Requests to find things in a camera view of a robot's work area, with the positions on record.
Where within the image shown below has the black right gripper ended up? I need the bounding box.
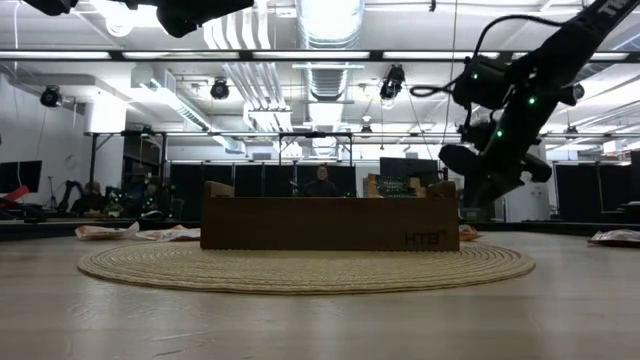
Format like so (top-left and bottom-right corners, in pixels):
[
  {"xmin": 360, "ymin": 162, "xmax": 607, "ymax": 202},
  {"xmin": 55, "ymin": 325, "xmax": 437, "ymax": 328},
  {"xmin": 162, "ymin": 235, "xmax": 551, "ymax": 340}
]
[{"xmin": 438, "ymin": 107, "xmax": 554, "ymax": 208}]

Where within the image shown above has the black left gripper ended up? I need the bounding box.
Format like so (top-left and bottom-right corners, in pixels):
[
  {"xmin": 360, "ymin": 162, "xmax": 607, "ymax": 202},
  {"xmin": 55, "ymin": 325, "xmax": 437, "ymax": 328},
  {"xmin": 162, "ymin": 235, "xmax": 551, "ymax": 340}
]
[{"xmin": 155, "ymin": 0, "xmax": 255, "ymax": 40}]

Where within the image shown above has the orange white tea packet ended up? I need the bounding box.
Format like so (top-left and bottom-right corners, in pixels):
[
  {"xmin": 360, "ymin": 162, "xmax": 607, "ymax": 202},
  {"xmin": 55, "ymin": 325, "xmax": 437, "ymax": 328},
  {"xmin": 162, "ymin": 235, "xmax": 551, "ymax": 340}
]
[
  {"xmin": 74, "ymin": 221, "xmax": 141, "ymax": 242},
  {"xmin": 134, "ymin": 224, "xmax": 202, "ymax": 243}
]

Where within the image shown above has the brown wooden tea box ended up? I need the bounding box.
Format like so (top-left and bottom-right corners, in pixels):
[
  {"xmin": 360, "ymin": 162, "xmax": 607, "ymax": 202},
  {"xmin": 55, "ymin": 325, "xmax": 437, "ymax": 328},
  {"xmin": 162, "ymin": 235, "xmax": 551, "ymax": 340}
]
[{"xmin": 199, "ymin": 180, "xmax": 461, "ymax": 252}]

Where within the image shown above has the white square pillar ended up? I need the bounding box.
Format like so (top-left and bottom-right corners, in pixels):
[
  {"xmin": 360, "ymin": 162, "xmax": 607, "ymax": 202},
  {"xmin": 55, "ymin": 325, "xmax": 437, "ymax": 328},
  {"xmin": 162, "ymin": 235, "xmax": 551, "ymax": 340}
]
[{"xmin": 502, "ymin": 182, "xmax": 551, "ymax": 224}]

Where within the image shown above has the black ceiling spot lamp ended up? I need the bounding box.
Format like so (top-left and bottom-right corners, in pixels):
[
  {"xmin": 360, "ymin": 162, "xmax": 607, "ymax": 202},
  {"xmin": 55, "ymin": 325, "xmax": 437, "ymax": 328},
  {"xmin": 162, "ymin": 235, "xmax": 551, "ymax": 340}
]
[
  {"xmin": 39, "ymin": 84, "xmax": 64, "ymax": 109},
  {"xmin": 378, "ymin": 63, "xmax": 407, "ymax": 101},
  {"xmin": 209, "ymin": 77, "xmax": 231, "ymax": 101}
]

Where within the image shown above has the black partition panel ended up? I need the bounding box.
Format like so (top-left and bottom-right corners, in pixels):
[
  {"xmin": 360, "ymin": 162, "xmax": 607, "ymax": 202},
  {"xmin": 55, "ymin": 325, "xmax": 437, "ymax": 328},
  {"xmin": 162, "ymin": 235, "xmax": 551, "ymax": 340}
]
[
  {"xmin": 169, "ymin": 163, "xmax": 357, "ymax": 222},
  {"xmin": 554, "ymin": 162, "xmax": 632, "ymax": 224}
]

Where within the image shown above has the long ceiling light bar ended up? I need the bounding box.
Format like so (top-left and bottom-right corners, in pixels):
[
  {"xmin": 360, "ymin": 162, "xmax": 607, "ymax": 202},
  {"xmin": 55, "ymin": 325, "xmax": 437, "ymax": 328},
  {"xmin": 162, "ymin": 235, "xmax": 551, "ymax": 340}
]
[{"xmin": 0, "ymin": 48, "xmax": 640, "ymax": 64}]

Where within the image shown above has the person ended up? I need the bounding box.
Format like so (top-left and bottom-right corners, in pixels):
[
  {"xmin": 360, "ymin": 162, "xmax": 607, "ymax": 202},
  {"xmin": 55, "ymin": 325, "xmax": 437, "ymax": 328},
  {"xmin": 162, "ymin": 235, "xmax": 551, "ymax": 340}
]
[
  {"xmin": 299, "ymin": 164, "xmax": 341, "ymax": 199},
  {"xmin": 69, "ymin": 180, "xmax": 109, "ymax": 217}
]

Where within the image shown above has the round woven straw placemat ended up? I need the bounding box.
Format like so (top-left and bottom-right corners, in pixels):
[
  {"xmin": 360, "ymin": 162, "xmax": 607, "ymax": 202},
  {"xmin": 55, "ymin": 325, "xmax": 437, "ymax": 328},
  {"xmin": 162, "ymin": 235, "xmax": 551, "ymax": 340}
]
[{"xmin": 76, "ymin": 240, "xmax": 537, "ymax": 296}]

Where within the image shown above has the red object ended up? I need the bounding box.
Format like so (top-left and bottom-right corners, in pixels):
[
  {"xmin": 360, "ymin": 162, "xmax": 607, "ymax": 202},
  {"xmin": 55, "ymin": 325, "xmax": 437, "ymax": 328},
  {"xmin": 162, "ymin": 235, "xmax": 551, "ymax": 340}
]
[{"xmin": 0, "ymin": 184, "xmax": 31, "ymax": 204}]

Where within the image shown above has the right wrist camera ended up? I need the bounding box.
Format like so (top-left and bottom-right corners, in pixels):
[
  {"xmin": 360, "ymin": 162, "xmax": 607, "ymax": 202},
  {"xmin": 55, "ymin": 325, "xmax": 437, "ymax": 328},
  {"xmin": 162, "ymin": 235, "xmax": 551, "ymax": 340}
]
[{"xmin": 452, "ymin": 53, "xmax": 512, "ymax": 112}]

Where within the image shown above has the silver ventilation duct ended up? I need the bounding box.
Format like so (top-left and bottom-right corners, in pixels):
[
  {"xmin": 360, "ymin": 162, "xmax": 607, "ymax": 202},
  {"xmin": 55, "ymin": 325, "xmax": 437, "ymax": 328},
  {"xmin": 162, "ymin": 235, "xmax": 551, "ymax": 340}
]
[{"xmin": 294, "ymin": 0, "xmax": 366, "ymax": 132}]

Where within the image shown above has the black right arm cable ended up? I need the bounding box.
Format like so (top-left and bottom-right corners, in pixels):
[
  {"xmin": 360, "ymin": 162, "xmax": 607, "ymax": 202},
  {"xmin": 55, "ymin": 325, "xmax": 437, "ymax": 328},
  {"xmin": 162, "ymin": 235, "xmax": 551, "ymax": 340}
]
[{"xmin": 409, "ymin": 13, "xmax": 566, "ymax": 99}]

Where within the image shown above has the black aluminium rig frame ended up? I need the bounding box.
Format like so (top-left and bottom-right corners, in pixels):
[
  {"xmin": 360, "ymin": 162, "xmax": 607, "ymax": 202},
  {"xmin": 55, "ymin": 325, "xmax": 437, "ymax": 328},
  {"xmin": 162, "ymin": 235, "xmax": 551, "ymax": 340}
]
[{"xmin": 0, "ymin": 218, "xmax": 640, "ymax": 242}]

